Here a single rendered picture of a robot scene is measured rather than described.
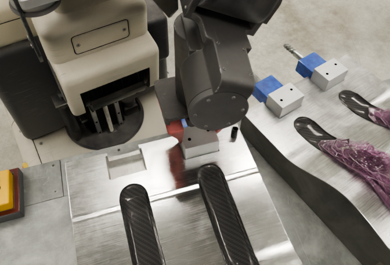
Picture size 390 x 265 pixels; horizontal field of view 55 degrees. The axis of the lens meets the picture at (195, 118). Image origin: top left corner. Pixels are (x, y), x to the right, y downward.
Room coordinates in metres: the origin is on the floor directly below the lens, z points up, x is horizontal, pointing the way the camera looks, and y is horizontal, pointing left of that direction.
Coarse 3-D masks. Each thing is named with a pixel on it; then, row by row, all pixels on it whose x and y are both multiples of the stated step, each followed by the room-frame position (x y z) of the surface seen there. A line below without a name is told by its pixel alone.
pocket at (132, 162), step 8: (136, 152) 0.29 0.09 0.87; (112, 160) 0.28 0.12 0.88; (120, 160) 0.28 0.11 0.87; (128, 160) 0.29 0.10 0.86; (136, 160) 0.29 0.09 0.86; (144, 160) 0.28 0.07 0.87; (112, 168) 0.27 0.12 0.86; (120, 168) 0.27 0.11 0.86; (128, 168) 0.27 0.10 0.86; (136, 168) 0.27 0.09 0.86; (144, 168) 0.27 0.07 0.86; (112, 176) 0.26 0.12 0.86; (120, 176) 0.26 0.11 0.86
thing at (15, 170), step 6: (18, 168) 0.29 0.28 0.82; (18, 174) 0.28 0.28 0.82; (18, 180) 0.27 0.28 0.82; (18, 186) 0.26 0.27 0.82; (18, 192) 0.25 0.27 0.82; (18, 198) 0.24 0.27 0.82; (18, 204) 0.23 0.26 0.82; (6, 210) 0.22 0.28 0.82; (12, 210) 0.22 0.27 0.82; (18, 210) 0.22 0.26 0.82; (0, 216) 0.21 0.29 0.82
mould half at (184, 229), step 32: (96, 160) 0.27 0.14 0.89; (160, 160) 0.27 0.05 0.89; (192, 160) 0.27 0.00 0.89; (224, 160) 0.27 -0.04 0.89; (96, 192) 0.22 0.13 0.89; (160, 192) 0.22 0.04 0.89; (192, 192) 0.22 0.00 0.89; (256, 192) 0.23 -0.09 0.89; (96, 224) 0.18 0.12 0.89; (160, 224) 0.18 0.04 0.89; (192, 224) 0.18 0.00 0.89; (256, 224) 0.18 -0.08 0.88; (96, 256) 0.14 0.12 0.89; (128, 256) 0.14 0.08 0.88; (192, 256) 0.14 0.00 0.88; (256, 256) 0.14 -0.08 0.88; (288, 256) 0.14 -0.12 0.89
